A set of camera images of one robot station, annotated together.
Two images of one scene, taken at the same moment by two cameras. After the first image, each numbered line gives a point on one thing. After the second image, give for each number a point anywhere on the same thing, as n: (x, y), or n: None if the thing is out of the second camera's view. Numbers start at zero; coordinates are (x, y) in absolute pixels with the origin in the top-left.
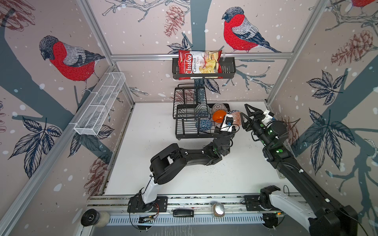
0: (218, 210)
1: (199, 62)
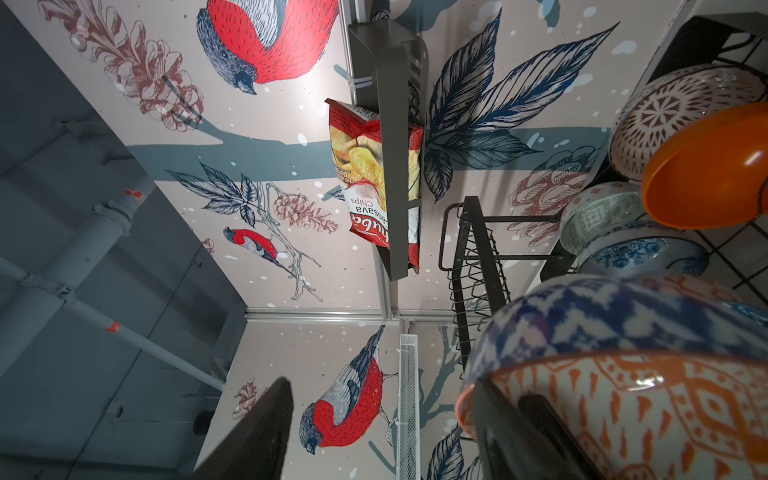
0: None
1: (358, 155)
